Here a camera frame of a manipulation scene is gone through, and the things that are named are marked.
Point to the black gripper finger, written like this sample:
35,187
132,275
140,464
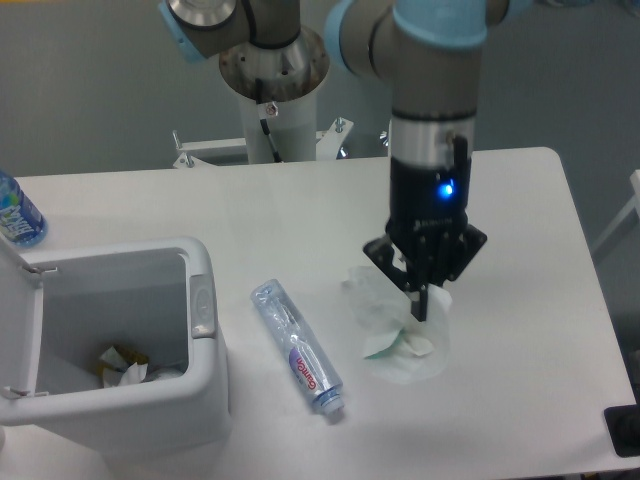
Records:
452,253
381,253

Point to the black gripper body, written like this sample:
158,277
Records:
424,200

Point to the white tissue paper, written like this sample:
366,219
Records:
397,347

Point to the crushed clear plastic bottle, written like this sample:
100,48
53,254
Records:
318,380

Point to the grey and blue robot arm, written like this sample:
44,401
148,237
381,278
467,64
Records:
428,52

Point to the white plastic trash can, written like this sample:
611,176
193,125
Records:
60,310

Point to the yellow and white trash wrappers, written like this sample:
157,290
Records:
122,366

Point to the white furniture leg at right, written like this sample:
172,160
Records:
623,222

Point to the black clamp at table edge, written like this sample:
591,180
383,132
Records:
623,426

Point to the blue labelled water bottle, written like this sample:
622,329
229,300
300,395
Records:
22,223

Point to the white pedestal base frame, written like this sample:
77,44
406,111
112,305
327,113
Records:
338,142

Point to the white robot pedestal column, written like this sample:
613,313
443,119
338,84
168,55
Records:
277,92

